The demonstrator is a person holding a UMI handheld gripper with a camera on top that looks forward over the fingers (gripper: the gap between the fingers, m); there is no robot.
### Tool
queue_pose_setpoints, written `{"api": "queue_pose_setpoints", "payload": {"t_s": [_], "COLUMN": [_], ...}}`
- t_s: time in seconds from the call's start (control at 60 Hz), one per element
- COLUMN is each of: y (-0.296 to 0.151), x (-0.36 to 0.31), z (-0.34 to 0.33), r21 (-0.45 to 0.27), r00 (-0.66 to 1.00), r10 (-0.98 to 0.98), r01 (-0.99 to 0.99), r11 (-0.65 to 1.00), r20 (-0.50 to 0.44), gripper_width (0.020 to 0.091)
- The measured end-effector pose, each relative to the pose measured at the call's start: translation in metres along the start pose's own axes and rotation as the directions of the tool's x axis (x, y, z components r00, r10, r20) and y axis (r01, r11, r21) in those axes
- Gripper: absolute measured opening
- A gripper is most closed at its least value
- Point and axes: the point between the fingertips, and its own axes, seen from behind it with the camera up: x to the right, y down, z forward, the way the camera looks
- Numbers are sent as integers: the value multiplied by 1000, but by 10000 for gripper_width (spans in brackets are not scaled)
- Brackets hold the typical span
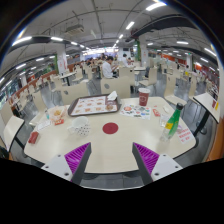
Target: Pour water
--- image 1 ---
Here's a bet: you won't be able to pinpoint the person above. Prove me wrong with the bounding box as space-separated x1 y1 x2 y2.
121 53 130 67
101 55 118 79

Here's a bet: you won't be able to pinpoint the red and white table notice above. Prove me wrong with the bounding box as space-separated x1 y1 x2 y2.
175 124 194 144

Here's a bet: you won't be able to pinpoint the ceiling air conditioner unit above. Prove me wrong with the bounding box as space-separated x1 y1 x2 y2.
64 23 86 37

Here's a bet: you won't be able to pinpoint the flat round red coaster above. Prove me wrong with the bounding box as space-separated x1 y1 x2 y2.
102 122 120 135

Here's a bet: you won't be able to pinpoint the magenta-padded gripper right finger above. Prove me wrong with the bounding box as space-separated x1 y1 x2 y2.
131 142 184 186

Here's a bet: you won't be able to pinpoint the white crumpled napkin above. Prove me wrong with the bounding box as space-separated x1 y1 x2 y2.
106 90 119 102

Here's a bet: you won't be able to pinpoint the green plastic drink bottle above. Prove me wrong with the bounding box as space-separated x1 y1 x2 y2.
159 102 185 143

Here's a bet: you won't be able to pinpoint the beige canteen chairs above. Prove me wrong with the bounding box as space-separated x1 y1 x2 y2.
0 61 221 134

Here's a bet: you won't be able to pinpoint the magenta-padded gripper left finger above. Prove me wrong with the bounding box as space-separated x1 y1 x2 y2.
41 142 92 186

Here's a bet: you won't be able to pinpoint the colourful printed paper leaflet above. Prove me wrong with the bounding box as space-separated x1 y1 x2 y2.
119 103 153 120

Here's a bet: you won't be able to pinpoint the white paper receipt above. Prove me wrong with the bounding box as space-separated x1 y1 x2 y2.
35 119 52 132

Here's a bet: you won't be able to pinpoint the brown food tray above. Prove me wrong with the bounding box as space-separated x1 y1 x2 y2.
67 94 122 118

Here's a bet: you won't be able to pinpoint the ceiling strip lights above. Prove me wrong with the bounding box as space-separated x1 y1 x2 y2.
0 1 218 84

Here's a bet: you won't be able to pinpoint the red paper cup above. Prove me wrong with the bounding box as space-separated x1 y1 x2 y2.
137 87 151 107

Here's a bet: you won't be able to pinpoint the beige dining table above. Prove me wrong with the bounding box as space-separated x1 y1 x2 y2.
193 92 221 124
0 114 26 153

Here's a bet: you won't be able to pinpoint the clear plastic packet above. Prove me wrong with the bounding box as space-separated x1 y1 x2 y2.
159 113 171 128

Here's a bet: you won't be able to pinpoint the clear plastic food bag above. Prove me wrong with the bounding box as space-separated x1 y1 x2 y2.
48 105 68 123

